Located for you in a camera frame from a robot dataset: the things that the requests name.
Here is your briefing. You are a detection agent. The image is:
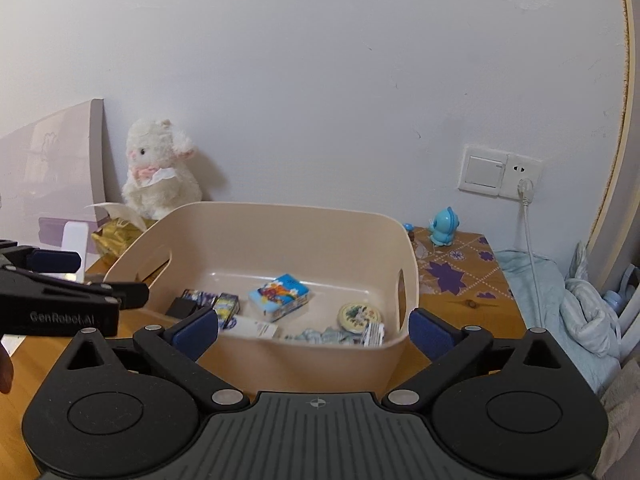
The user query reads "pale picture board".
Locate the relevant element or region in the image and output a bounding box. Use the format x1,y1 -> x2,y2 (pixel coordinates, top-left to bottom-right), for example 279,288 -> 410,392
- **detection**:
0,99 -> 108,256

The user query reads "long colourful cartoon box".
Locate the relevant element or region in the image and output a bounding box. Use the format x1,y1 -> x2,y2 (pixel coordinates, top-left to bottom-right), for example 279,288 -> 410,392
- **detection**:
212,294 -> 241,328

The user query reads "white power cable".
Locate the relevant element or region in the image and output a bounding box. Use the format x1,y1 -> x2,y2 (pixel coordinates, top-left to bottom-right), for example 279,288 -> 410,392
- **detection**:
517,178 -> 546,331

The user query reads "purple flower table mat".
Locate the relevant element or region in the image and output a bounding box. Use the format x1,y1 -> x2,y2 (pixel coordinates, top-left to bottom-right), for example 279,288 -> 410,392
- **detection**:
410,227 -> 516,306

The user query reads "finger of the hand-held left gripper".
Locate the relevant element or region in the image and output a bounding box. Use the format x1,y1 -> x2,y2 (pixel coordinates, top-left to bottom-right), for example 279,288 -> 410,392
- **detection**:
0,240 -> 82,275
0,265 -> 150,311

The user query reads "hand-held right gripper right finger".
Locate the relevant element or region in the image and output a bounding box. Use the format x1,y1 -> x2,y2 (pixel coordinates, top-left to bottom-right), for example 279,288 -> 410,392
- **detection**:
382,308 -> 563,412

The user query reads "grey plush cloth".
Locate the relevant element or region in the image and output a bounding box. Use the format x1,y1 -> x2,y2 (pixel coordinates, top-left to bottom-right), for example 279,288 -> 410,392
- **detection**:
597,360 -> 640,461

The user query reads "wooden shelf unit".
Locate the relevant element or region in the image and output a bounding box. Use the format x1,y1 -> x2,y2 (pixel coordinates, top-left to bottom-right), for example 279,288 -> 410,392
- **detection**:
587,0 -> 640,291

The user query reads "white phone stand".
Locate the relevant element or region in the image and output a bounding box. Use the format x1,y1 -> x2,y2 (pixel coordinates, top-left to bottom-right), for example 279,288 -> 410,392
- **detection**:
62,222 -> 92,281

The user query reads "small white box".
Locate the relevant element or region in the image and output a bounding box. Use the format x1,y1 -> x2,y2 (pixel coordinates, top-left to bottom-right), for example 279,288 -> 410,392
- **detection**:
220,316 -> 279,339

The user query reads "white plush sheep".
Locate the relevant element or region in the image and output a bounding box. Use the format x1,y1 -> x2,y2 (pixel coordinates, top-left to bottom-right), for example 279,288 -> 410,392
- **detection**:
122,119 -> 203,221

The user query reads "blue cartoon tissue pack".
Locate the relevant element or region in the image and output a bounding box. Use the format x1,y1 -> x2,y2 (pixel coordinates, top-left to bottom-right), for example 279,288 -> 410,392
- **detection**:
248,274 -> 311,323

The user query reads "small dark printed box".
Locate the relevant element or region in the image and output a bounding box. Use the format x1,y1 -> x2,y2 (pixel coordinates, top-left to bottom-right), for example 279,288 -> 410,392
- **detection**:
182,289 -> 221,311

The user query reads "white wall switch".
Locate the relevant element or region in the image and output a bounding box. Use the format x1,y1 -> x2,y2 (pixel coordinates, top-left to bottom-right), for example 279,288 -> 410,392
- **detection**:
459,146 -> 508,196

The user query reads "white wall socket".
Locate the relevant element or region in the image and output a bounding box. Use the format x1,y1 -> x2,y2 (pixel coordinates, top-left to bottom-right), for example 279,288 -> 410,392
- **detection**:
502,155 -> 543,202

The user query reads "pink plastic storage bin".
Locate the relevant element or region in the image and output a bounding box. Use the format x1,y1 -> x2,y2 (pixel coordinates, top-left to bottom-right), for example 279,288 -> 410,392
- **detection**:
102,201 -> 420,396

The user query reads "round metal tin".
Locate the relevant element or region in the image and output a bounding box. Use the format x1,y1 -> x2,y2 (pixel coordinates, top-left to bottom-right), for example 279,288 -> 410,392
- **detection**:
337,302 -> 383,333

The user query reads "blue white patterned tissue pack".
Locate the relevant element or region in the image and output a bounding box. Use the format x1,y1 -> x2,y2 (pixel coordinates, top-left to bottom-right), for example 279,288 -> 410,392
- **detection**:
362,321 -> 386,347

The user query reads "person's left hand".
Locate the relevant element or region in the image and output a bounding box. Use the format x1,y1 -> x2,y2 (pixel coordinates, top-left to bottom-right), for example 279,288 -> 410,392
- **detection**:
0,346 -> 15,395

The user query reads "small black box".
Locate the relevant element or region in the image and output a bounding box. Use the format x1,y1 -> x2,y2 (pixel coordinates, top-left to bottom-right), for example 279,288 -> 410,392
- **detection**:
165,297 -> 198,318

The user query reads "gold foil bag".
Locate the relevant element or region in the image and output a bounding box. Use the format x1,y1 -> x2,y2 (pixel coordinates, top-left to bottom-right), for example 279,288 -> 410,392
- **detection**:
91,217 -> 151,261

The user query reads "light blue blanket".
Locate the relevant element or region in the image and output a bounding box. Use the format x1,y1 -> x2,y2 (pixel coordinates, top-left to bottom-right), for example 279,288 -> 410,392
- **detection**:
492,247 -> 626,391

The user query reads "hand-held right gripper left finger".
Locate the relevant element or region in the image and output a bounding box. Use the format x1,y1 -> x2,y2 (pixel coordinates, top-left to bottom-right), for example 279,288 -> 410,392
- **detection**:
64,308 -> 251,412

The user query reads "green plaid scrunchie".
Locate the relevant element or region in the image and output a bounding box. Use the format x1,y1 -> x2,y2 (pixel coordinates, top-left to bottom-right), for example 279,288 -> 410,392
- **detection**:
285,327 -> 363,346

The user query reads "blue toy figure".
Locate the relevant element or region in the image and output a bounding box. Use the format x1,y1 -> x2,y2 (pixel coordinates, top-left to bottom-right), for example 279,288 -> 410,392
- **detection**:
429,206 -> 460,248

